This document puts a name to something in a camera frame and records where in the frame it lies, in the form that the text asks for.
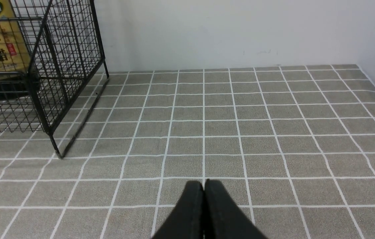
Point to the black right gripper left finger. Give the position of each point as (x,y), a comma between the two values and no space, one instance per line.
(184,221)

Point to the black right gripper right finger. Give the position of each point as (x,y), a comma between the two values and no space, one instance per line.
(223,219)

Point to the large dark vinegar bottle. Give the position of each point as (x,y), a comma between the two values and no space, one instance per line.
(17,79)

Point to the grey checkered tablecloth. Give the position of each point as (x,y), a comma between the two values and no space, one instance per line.
(294,146)

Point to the black wire mesh shelf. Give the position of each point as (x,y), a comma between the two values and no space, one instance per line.
(66,50)

